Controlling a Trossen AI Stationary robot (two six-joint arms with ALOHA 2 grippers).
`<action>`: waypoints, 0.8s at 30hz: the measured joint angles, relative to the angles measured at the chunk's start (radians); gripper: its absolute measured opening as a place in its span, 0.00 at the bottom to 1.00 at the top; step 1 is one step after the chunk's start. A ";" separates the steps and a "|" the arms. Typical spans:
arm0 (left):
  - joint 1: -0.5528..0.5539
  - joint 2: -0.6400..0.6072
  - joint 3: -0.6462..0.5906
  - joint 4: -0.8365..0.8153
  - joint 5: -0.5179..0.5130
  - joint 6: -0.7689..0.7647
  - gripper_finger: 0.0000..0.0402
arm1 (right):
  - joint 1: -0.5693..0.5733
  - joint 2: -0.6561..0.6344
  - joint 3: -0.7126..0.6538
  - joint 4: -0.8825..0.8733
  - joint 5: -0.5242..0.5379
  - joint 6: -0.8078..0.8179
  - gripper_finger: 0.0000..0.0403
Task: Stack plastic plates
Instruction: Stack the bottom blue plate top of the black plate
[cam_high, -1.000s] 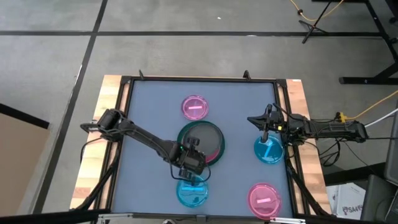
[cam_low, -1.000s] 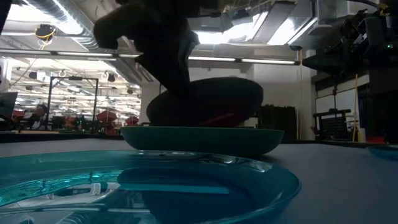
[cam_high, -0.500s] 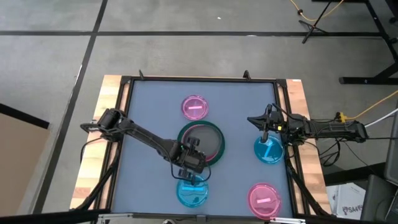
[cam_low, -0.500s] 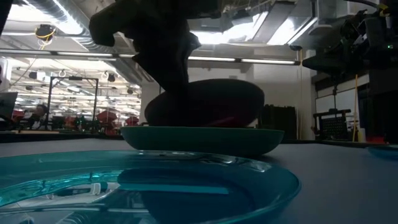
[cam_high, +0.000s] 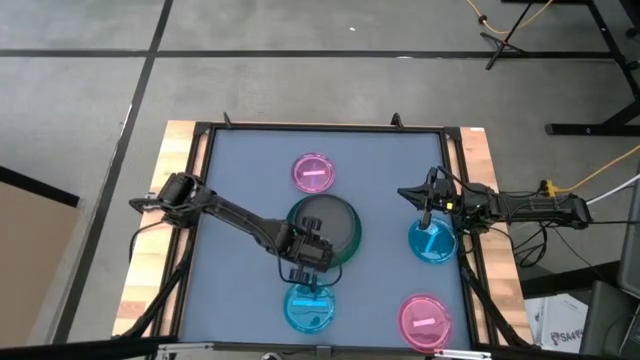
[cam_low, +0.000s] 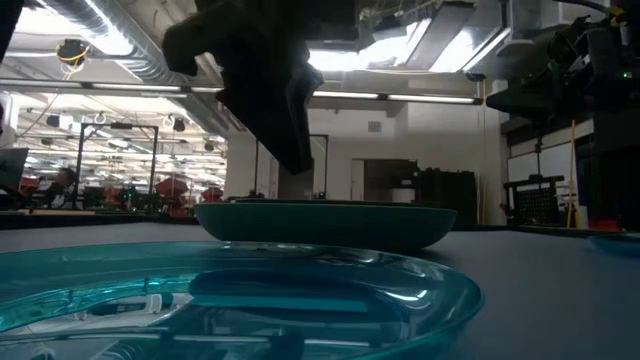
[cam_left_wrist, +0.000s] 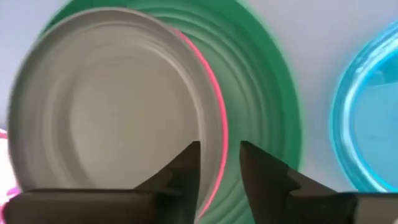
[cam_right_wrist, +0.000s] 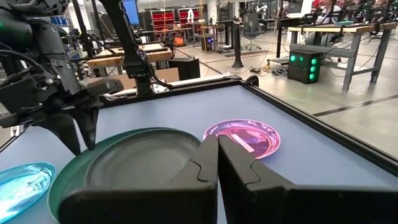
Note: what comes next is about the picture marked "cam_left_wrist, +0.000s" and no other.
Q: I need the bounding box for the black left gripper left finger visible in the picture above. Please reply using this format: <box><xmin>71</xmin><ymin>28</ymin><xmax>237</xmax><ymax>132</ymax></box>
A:
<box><xmin>2</xmin><ymin>140</ymin><xmax>201</xmax><ymax>224</ymax></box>

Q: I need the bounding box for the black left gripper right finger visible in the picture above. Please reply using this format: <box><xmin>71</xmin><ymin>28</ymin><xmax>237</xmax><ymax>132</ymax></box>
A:
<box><xmin>239</xmin><ymin>140</ymin><xmax>398</xmax><ymax>224</ymax></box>

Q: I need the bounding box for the opaque pink plastic plate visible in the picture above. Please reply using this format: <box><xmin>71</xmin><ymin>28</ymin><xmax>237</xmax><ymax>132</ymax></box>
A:
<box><xmin>172</xmin><ymin>27</ymin><xmax>230</xmax><ymax>220</ymax></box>

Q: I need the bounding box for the translucent pink plastic plate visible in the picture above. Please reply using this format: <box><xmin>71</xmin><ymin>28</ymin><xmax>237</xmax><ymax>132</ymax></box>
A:
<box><xmin>0</xmin><ymin>126</ymin><xmax>22</xmax><ymax>216</ymax></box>

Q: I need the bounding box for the dark grey plastic plate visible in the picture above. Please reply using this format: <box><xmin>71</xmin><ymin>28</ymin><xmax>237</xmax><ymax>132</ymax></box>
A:
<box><xmin>7</xmin><ymin>6</ymin><xmax>225</xmax><ymax>218</ymax></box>

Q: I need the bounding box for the translucent blue plastic plate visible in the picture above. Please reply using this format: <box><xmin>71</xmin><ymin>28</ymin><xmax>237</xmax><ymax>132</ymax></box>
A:
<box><xmin>328</xmin><ymin>20</ymin><xmax>398</xmax><ymax>194</ymax></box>

